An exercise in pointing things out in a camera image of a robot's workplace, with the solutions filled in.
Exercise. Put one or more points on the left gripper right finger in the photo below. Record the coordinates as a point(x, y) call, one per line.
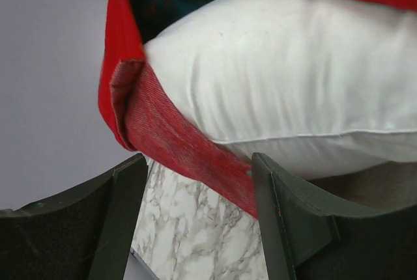
point(309, 233)

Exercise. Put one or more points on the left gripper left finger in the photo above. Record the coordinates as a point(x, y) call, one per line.
point(84, 232)

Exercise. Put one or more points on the white pillow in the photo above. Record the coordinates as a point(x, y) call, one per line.
point(323, 87)

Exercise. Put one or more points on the red printed pillowcase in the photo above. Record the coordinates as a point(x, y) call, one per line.
point(142, 117)

